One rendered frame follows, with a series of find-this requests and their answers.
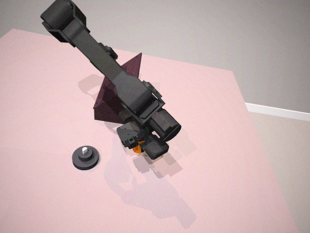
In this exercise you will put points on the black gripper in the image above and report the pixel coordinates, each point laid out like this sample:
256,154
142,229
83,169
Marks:
153,146

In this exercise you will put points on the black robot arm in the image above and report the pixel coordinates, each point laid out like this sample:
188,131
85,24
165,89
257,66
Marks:
65,21

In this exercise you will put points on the orange knob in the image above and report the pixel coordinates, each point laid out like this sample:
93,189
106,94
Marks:
137,149

